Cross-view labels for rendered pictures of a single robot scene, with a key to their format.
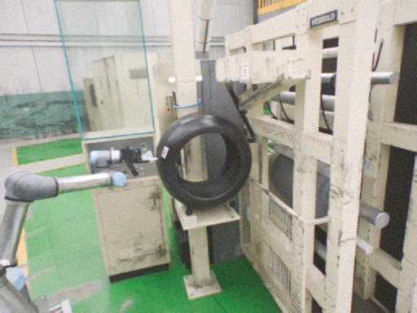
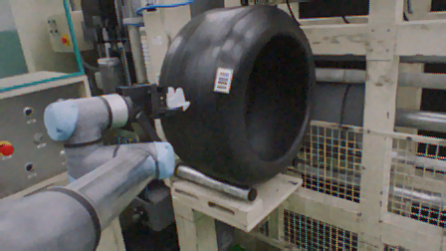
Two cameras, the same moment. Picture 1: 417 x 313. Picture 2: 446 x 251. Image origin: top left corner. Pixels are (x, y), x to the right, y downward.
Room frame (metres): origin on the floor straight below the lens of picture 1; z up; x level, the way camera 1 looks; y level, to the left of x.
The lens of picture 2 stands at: (0.86, 0.73, 1.47)
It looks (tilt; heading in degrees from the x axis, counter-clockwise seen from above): 19 degrees down; 326
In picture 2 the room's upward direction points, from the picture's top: 6 degrees counter-clockwise
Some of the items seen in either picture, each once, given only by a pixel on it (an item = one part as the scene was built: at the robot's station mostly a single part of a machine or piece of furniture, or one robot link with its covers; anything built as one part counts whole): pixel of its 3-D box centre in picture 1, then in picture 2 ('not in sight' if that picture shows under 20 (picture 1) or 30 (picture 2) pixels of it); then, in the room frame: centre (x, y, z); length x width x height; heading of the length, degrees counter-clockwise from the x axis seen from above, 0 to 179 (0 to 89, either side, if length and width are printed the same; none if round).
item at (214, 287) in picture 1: (201, 282); not in sight; (2.05, 0.13, 0.02); 0.27 x 0.27 x 0.04; 14
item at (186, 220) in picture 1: (184, 209); (213, 197); (1.77, 0.18, 0.83); 0.36 x 0.09 x 0.06; 14
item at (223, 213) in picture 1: (205, 210); (238, 189); (1.80, 0.05, 0.80); 0.37 x 0.36 x 0.02; 104
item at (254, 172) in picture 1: (243, 159); not in sight; (2.11, -0.27, 1.05); 0.20 x 0.15 x 0.30; 14
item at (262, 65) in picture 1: (249, 68); not in sight; (1.75, -0.27, 1.71); 0.61 x 0.25 x 0.15; 14
